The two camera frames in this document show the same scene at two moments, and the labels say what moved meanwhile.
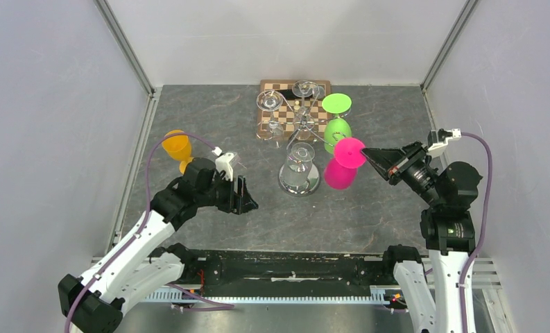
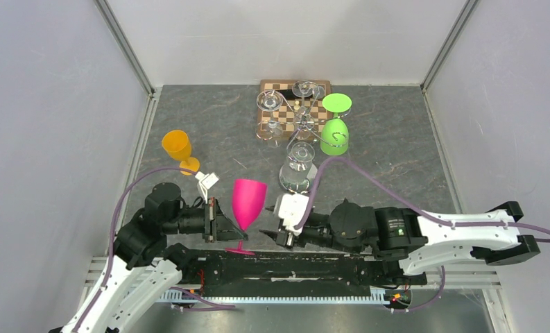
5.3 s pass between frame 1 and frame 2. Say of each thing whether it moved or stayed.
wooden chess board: stayed
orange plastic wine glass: stayed
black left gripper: moved
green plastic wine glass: stayed
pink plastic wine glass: moved
